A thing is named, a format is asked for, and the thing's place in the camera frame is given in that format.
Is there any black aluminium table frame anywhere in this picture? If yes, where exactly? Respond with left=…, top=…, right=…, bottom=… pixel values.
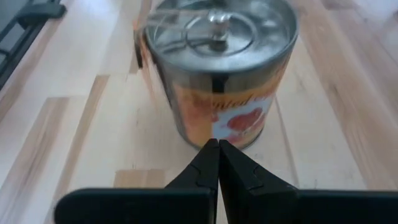
left=0, top=0, right=68, bottom=91

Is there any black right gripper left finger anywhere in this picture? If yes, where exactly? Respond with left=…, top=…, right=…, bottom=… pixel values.
left=54, top=138, right=220, bottom=224

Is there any metal can orange label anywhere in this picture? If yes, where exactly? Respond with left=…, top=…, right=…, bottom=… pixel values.
left=133, top=0, right=300, bottom=151

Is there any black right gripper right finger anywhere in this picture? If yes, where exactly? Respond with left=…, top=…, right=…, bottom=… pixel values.
left=219, top=139, right=398, bottom=224

